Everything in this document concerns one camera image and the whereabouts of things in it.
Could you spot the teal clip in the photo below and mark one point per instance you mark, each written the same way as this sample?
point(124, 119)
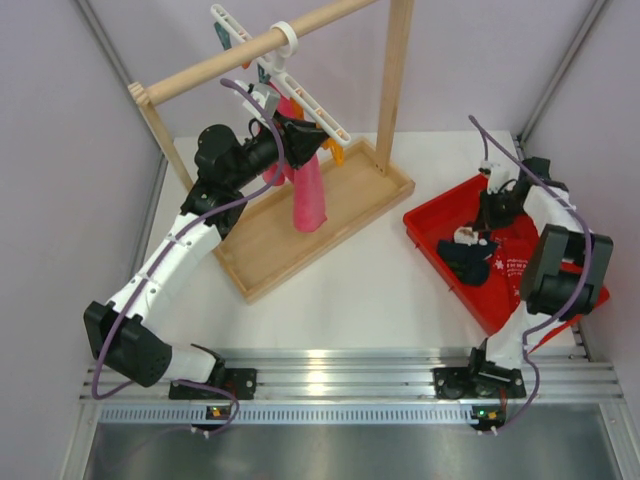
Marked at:
point(223, 36)

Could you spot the red plastic bin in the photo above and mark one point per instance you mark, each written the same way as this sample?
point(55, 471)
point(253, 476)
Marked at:
point(437, 220)

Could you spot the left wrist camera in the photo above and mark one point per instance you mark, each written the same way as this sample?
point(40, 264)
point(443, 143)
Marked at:
point(265, 95)

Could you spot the red snowflake sock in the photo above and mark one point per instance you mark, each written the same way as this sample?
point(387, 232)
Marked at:
point(515, 245)

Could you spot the orange end clip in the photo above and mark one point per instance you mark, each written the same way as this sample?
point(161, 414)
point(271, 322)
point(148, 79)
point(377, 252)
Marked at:
point(336, 151)

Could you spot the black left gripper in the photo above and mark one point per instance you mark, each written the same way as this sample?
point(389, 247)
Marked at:
point(301, 140)

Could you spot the wooden rack frame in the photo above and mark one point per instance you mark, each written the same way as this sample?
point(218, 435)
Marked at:
point(264, 249)

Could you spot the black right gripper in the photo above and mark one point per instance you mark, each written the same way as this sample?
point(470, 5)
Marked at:
point(486, 218)

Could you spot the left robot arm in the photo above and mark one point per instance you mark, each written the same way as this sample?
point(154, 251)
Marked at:
point(123, 333)

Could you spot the navy santa sock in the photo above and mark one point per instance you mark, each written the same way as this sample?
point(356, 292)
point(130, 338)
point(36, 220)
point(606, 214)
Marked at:
point(466, 247)
point(474, 274)

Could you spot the orange middle clip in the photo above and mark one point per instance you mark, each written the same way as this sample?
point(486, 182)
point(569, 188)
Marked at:
point(296, 109)

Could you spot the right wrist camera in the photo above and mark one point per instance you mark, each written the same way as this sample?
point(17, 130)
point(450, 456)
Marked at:
point(496, 174)

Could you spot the white clip hanger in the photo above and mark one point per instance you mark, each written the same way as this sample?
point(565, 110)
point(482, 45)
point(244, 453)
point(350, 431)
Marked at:
point(273, 64)

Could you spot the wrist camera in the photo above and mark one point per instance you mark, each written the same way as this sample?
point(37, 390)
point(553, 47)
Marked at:
point(496, 174)
point(265, 95)

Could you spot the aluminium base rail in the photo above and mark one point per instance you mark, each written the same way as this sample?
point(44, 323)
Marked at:
point(357, 387)

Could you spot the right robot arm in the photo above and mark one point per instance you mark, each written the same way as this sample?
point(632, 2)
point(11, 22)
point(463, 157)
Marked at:
point(562, 280)

